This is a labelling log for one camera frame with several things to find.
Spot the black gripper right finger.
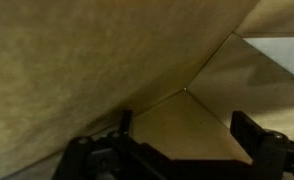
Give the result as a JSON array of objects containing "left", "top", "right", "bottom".
[{"left": 230, "top": 110, "right": 294, "bottom": 180}]

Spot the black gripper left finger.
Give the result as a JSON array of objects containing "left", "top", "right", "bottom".
[{"left": 51, "top": 109, "right": 170, "bottom": 180}]

